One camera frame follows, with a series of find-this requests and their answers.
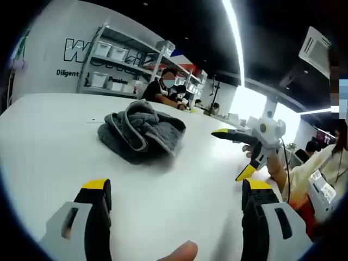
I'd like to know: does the white ceiling air conditioner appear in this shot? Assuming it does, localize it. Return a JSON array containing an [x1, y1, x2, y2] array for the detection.
[[298, 26, 334, 71]]

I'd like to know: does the clear storage bin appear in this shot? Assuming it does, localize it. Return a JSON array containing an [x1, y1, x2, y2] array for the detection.
[[156, 40, 175, 57]]

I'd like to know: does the green hanging strap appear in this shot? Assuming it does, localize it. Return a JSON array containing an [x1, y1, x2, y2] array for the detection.
[[15, 29, 30, 59]]

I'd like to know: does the white table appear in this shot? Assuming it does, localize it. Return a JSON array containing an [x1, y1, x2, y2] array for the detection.
[[0, 92, 285, 261]]

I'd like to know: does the person's left hand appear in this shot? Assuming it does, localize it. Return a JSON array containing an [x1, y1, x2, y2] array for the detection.
[[156, 240, 198, 261]]

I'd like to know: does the grey towel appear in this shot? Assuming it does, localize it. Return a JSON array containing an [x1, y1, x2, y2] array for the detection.
[[97, 99, 187, 165]]

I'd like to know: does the red orange cloth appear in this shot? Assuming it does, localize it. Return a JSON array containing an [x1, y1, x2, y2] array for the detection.
[[289, 198, 318, 243]]

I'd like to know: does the grey metal shelving rack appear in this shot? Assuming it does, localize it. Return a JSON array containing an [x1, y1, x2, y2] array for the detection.
[[77, 23, 164, 98], [152, 53, 209, 96]]

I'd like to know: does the white chest device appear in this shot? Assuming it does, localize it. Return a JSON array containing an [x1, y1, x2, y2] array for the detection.
[[308, 170, 343, 222]]

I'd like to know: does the white ceiling light strip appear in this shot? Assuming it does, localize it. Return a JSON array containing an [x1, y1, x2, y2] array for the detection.
[[300, 107, 340, 115], [221, 0, 247, 89]]

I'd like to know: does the black tripod stand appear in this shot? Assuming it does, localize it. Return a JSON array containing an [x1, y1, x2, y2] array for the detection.
[[210, 76, 221, 96]]

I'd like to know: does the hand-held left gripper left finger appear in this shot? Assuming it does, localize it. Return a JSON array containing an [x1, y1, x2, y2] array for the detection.
[[38, 178, 113, 261]]

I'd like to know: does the small white storage bin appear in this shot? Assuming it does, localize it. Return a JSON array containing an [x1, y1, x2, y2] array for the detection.
[[107, 80, 123, 92]]

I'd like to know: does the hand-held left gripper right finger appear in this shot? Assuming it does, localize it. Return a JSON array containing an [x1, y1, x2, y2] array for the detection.
[[240, 178, 313, 261]]

